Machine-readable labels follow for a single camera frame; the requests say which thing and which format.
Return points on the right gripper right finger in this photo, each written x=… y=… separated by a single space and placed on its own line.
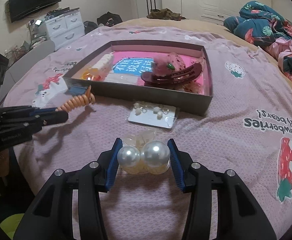
x=184 y=174

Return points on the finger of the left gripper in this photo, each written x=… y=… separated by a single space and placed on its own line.
x=43 y=109
x=45 y=119

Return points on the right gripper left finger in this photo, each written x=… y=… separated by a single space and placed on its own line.
x=108 y=167

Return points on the clear bag white card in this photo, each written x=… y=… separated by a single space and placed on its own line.
x=121 y=78

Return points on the dark red hair claw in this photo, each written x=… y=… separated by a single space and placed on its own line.
x=176 y=78

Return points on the cream plastic hair claw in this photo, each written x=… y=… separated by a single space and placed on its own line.
x=104 y=64

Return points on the pink fluffy hair clip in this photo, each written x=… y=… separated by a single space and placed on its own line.
x=162 y=66

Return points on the yellow plastic hair clip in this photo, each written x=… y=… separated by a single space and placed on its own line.
x=92 y=74

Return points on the grey padded bench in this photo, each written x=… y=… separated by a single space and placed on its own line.
x=22 y=66

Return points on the blue small box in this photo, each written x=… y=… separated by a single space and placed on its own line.
x=76 y=90

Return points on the earring card in bag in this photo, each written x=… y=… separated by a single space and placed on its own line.
x=153 y=114

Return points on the dark shallow cardboard tray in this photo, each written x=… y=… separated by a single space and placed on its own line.
x=192 y=97

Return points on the white drawer chest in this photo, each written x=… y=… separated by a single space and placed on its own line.
x=64 y=29

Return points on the pink book with blue label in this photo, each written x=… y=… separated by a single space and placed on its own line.
x=137 y=62

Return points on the black bag on floor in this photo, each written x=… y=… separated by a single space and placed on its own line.
x=109 y=19

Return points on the olive clothing pile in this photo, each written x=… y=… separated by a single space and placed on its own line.
x=165 y=14

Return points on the teal floral rumpled quilt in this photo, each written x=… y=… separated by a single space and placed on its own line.
x=263 y=27

